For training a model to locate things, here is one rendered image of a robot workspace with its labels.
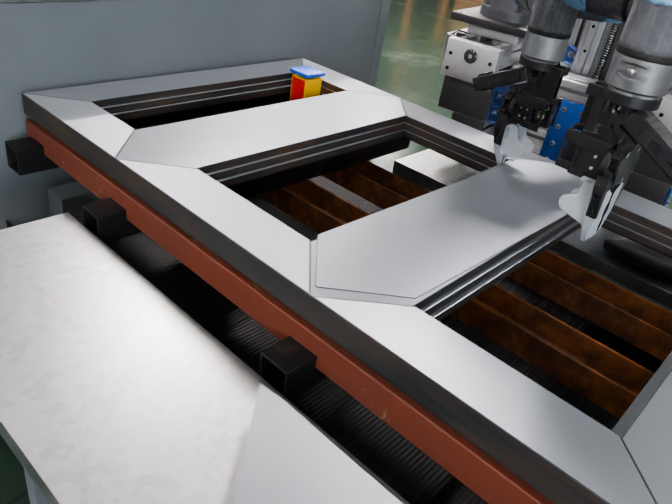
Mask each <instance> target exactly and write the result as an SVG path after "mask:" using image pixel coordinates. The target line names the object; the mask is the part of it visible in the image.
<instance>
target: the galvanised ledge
mask: <svg viewBox="0 0 672 504"><path fill-rule="evenodd" d="M392 171H394V172H396V173H398V174H400V175H402V176H404V177H406V178H408V179H410V180H412V181H414V182H416V183H418V184H420V185H422V186H424V187H426V188H428V189H430V190H432V191H435V190H437V189H440V188H443V187H445V186H448V185H450V184H452V183H455V182H457V181H460V180H462V179H465V178H467V177H470V176H472V175H474V174H477V173H479V171H477V170H475V169H472V168H470V167H468V166H466V165H464V164H461V163H459V162H457V161H455V160H453V159H450V158H448V157H446V156H444V155H441V154H439V153H437V152H435V151H433V150H430V149H428V150H425V151H422V152H418V153H415V154H412V155H409V156H406V157H403V158H400V159H397V160H395V161H394V166H393V170H392ZM581 228H582V226H581V227H580V228H578V229H577V230H575V231H574V232H572V233H571V234H569V235H568V236H566V237H565V238H563V239H562V240H560V241H559V242H557V243H556V244H554V245H553V246H551V247H550V248H549V249H551V250H553V251H555V252H557V253H559V254H561V255H563V256H565V257H567V258H569V259H571V260H573V261H575V262H578V263H580V264H582V265H584V266H586V267H588V268H590V269H592V270H594V271H596V272H598V273H600V274H602V275H604V276H606V277H608V278H610V279H612V280H614V281H616V282H618V283H620V284H622V285H624V286H626V287H628V288H630V289H632V290H634V291H636V292H638V293H640V294H642V295H644V296H646V297H648V298H650V299H652V300H654V301H656V302H658V303H660V304H662V305H664V306H666V307H668V308H670V309H672V280H670V279H667V278H664V277H662V276H660V275H657V274H655V273H652V272H650V271H648V270H645V269H643V268H640V267H638V266H636V265H633V264H631V263H629V262H627V261H624V260H622V259H620V258H618V257H616V256H614V255H612V254H611V253H609V252H607V251H606V250H605V249H603V245H604V240H605V239H614V240H620V239H627V238H625V237H623V236H620V235H618V234H616V233H614V232H612V231H609V230H607V229H605V228H603V227H601V228H600V229H599V231H598V232H597V233H596V234H594V235H593V236H592V237H590V238H589V239H587V240H586V241H582V240H580V234H581Z"/></svg>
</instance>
